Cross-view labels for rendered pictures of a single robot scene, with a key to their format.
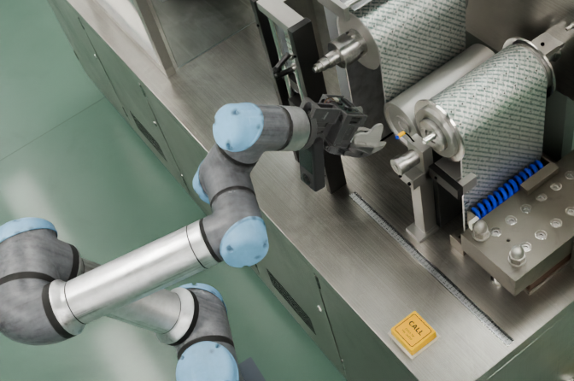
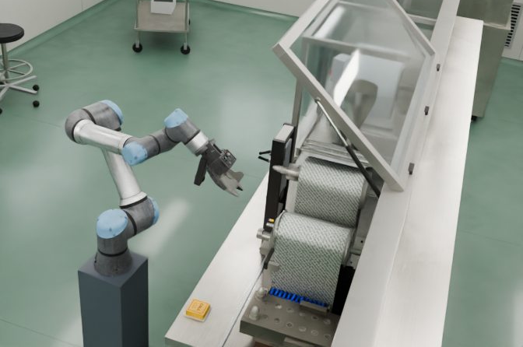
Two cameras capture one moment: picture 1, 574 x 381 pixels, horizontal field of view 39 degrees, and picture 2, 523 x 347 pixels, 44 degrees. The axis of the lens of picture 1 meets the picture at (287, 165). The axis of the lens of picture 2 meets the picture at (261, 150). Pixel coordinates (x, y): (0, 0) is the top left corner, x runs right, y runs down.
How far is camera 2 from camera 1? 1.47 m
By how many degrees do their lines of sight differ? 34
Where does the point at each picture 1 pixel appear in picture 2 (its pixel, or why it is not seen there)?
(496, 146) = (300, 264)
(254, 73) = not seen: hidden behind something
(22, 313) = (71, 119)
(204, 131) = (263, 191)
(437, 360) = (189, 325)
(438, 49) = (335, 212)
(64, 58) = not seen: hidden behind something
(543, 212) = (293, 317)
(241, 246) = (127, 149)
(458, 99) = (294, 219)
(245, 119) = (175, 115)
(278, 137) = (184, 136)
